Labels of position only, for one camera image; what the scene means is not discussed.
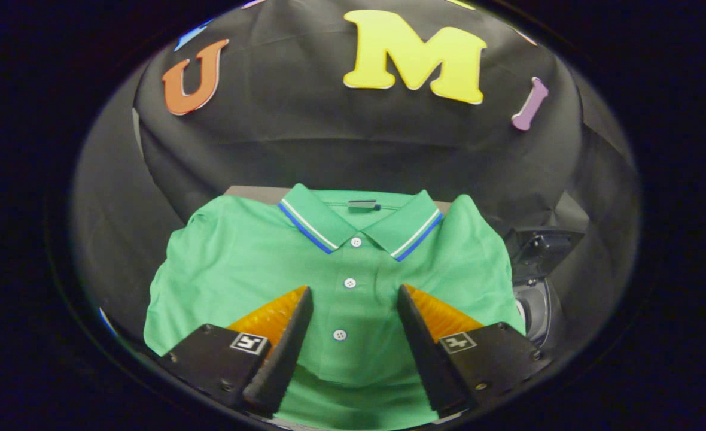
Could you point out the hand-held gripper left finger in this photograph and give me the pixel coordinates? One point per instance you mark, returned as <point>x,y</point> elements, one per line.
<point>281,353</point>

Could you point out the green polo shirt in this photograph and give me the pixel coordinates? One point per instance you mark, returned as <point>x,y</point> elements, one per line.
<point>239,269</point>

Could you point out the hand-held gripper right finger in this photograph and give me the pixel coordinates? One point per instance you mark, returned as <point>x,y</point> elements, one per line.
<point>428,353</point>

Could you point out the dark washing machine lid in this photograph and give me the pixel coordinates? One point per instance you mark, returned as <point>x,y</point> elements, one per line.
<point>544,251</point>

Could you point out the beige cabinet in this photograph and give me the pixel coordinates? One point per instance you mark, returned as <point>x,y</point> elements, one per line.
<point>251,191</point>

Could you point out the grey washing machine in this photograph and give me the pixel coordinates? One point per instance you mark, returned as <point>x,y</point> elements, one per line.
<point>535,311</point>

